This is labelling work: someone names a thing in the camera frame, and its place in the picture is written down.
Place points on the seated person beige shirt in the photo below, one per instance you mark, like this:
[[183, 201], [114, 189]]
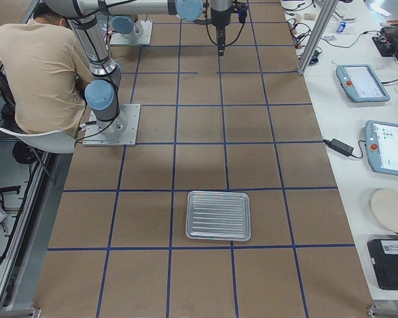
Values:
[[47, 71]]

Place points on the teach pendant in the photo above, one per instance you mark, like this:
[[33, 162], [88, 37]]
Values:
[[361, 84], [381, 144]]

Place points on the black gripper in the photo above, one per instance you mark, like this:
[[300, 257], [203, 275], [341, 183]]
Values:
[[220, 17]]

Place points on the black laptop with label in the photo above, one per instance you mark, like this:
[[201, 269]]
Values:
[[384, 258]]

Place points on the aluminium pillar right side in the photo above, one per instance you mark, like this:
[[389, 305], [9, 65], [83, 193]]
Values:
[[320, 25]]

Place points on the beige round plate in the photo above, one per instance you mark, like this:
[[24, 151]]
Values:
[[384, 205]]

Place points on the white plastic chair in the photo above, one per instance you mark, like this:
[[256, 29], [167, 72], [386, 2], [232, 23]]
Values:
[[56, 142]]

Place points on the black power adapter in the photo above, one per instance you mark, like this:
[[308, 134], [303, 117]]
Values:
[[342, 148]]

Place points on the upper teach pendant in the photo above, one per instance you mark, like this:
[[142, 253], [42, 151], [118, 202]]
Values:
[[361, 84]]

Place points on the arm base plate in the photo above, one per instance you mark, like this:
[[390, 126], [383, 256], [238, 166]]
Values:
[[123, 131], [117, 39]]

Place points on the lower teach pendant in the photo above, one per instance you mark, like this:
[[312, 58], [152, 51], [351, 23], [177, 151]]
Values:
[[381, 144]]

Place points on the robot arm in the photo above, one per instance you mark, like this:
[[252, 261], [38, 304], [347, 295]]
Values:
[[127, 26], [82, 17]]

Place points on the silver ribbed metal tray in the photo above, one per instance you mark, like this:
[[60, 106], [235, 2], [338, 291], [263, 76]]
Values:
[[218, 215]]

